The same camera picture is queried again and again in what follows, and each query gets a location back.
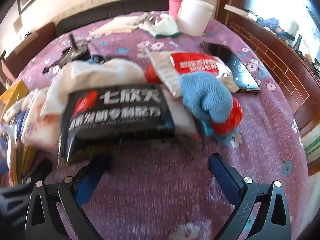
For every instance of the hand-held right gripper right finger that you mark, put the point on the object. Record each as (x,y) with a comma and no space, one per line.
(225,177)

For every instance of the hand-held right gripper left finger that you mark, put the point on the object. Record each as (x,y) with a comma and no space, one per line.
(87,180)

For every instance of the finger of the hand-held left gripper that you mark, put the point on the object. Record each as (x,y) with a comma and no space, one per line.
(96,59)

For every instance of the white sock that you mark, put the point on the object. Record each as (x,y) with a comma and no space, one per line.
(100,75)

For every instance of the black snack packet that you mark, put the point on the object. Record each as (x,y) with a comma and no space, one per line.
(117,115)

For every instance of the yellow cardboard box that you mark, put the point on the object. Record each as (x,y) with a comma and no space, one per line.
(15,90)

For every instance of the pink tissue pack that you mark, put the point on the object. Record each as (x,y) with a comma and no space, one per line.
(37,125)

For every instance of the blue fuzzy cloth red trim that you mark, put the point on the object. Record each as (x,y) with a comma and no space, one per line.
(207,97)

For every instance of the blue tissue pack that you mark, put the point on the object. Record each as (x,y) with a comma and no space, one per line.
(17,125)

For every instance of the red and white snack packet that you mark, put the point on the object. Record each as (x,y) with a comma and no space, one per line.
(195,63)

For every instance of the wooden chair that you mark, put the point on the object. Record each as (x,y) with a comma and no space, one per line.
(37,40)

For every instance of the folded white paper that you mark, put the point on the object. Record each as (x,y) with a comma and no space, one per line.
(117,25)

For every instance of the black bench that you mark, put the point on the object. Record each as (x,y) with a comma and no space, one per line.
(100,12)

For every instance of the red round object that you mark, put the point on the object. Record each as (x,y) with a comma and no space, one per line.
(152,76)

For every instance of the purple floral tablecloth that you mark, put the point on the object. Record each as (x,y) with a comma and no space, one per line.
(150,185)

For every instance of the white gloves green trim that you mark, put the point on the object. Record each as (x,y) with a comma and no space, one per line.
(163,26)

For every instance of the green striped cloth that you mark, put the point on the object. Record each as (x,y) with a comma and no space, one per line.
(312,146)

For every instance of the pink bottle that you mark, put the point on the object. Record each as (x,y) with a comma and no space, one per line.
(175,5)

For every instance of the white plastic tub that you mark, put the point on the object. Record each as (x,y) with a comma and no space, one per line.
(193,15)

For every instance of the black smartphone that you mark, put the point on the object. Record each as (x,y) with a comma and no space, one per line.
(237,70)

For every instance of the wooden cabinet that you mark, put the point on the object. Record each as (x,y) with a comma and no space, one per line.
(270,55)

